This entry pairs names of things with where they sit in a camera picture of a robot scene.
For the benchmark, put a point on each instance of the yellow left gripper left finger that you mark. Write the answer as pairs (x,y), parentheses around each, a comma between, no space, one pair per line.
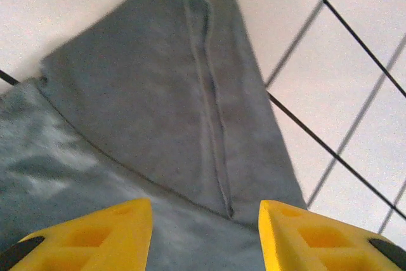
(95,239)

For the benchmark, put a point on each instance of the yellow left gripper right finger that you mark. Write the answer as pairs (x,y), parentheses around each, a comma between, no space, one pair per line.
(317,242)

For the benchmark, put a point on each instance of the grey t-shirt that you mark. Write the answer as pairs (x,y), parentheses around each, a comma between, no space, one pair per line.
(152,93)

